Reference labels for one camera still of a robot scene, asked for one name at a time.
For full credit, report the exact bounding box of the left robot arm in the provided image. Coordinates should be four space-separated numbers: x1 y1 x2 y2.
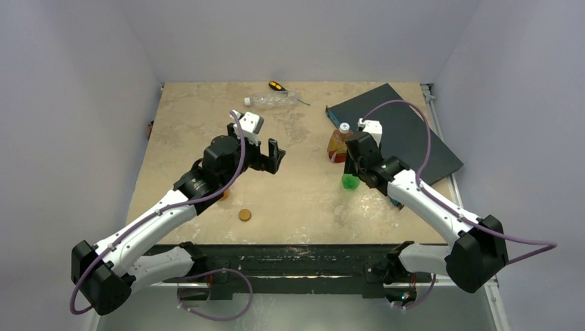
69 120 286 316

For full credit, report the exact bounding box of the orange juice bottle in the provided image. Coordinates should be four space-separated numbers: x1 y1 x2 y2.
220 189 230 201

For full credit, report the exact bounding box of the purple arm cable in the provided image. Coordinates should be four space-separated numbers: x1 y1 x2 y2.
363 99 558 266
69 110 248 316

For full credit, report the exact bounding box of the yellow-black screwdriver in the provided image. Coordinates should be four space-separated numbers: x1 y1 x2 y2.
268 81 310 106

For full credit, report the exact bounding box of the green plastic bottle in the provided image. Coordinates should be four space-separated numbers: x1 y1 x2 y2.
341 173 361 190

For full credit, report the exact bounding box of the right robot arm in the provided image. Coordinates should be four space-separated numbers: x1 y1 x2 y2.
346 132 509 293

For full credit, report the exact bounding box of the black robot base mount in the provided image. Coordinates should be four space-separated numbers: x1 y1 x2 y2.
171 243 431 300

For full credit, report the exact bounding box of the tea bottle with yellow-red label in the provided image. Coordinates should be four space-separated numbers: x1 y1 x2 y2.
327 127 353 163

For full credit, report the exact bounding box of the dark blue network switch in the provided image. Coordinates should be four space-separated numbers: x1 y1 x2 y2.
325 83 464 185

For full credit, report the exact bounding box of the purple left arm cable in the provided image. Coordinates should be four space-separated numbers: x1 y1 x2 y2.
69 110 248 316

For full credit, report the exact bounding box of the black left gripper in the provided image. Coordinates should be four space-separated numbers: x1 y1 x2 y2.
219 123 283 188

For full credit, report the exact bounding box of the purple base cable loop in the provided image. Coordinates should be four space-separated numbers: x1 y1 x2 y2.
176 268 255 322

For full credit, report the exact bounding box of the clear plastic bottle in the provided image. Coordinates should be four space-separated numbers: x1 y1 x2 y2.
244 91 299 109

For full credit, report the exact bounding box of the orange bottle cap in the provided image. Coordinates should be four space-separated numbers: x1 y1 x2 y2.
238 209 252 221

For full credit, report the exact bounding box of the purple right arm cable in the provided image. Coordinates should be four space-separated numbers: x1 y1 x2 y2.
363 99 558 266

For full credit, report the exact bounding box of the white bottle cap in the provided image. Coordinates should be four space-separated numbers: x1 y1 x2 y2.
339 122 350 134

